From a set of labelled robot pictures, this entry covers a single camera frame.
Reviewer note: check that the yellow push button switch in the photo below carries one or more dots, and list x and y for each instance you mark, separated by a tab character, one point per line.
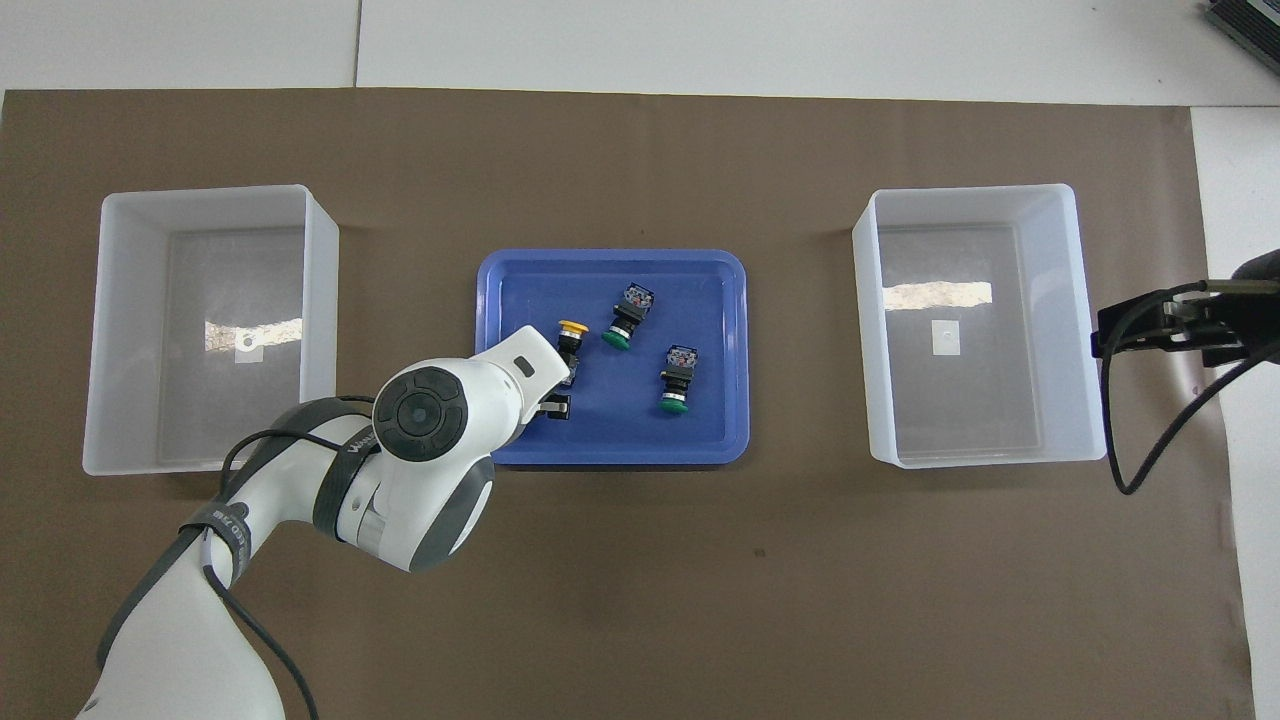
572	345

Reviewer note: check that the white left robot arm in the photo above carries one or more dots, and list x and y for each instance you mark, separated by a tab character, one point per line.
430	470

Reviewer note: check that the brown table mat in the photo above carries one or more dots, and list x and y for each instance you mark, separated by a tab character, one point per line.
700	600

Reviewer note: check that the translucent white plastic box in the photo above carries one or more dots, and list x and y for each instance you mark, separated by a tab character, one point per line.
980	420
200	420

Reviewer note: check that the dark grey device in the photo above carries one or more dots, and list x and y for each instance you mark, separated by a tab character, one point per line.
1250	25

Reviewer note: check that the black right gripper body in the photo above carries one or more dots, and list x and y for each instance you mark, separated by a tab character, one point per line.
1215	325

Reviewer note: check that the green push button switch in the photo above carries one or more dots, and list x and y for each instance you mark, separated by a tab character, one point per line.
627	315
679	375

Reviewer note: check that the white paper label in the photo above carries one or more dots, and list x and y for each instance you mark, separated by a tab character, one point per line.
248	347
946	338

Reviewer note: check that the blue plastic tray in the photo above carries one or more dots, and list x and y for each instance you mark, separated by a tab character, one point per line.
700	300

